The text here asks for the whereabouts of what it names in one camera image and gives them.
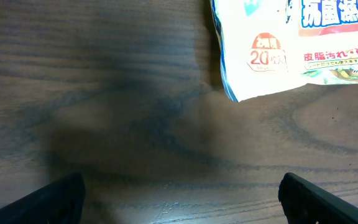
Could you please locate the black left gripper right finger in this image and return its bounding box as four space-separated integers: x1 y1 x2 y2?
278 172 358 224

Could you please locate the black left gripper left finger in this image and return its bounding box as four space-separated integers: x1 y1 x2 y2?
0 172 86 224

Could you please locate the wet wipes pack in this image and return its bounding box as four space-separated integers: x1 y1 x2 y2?
210 0 358 102

